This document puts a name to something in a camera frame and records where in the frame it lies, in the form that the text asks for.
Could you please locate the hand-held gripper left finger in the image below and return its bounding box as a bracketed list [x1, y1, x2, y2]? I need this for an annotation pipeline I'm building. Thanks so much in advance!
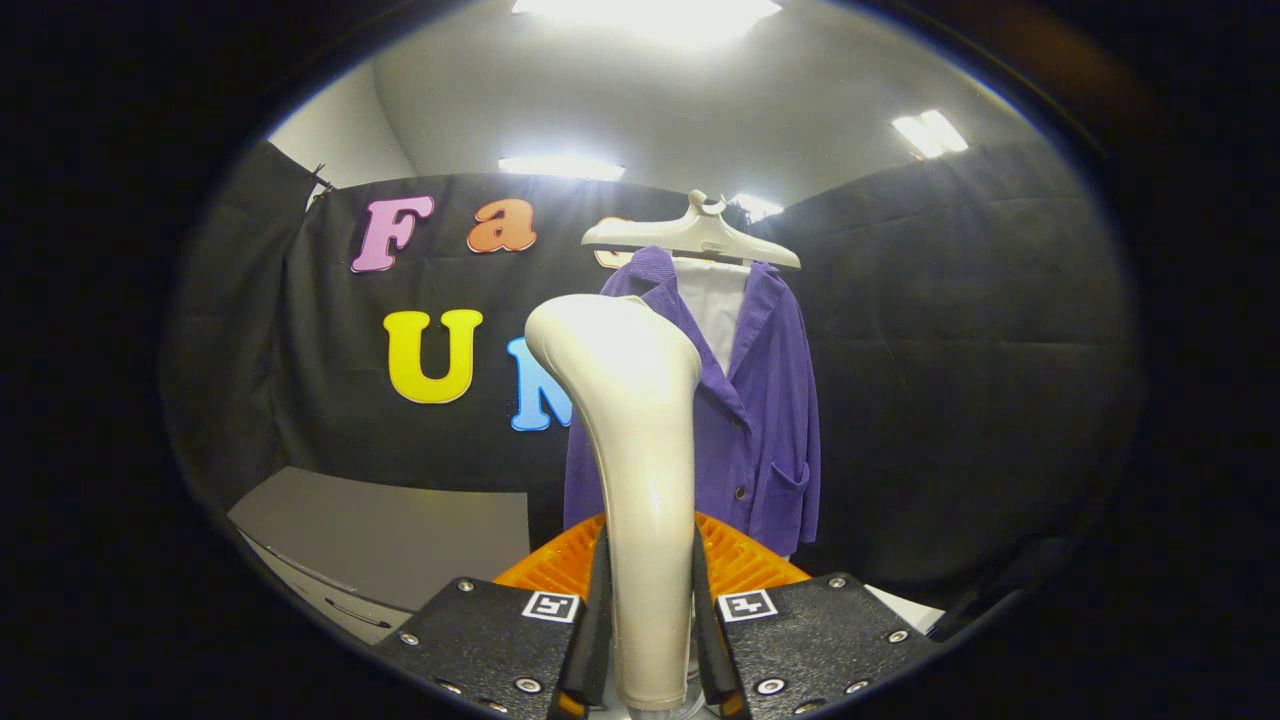
[375, 515, 613, 720]

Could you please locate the purple corduroy jacket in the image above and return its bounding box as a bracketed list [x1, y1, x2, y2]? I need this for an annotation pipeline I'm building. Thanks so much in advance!
[563, 246, 822, 558]

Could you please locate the white garment steamer head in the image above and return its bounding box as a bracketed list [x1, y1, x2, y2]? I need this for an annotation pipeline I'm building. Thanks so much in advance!
[524, 293, 703, 711]

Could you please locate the white ironing form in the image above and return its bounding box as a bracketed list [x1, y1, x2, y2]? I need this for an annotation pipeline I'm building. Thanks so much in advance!
[672, 258, 751, 376]

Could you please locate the double ceiling light panel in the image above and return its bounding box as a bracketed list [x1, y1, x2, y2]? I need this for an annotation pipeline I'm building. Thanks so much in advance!
[892, 110, 969, 159]

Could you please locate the grey cabinet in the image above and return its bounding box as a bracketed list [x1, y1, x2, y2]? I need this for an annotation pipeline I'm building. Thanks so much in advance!
[228, 466, 531, 646]

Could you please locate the white flat box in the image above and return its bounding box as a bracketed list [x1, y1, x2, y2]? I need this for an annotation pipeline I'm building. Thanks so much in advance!
[865, 585, 946, 633]

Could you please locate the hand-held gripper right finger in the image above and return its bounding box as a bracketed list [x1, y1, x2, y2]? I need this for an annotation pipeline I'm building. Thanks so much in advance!
[690, 512, 941, 720]

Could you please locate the white plastic clothes hanger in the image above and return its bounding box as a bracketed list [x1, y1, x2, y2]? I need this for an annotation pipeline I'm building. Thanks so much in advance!
[581, 190, 802, 270]

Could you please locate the large ceiling light panel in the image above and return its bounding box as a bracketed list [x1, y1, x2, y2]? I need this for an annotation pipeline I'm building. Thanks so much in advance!
[512, 0, 783, 46]

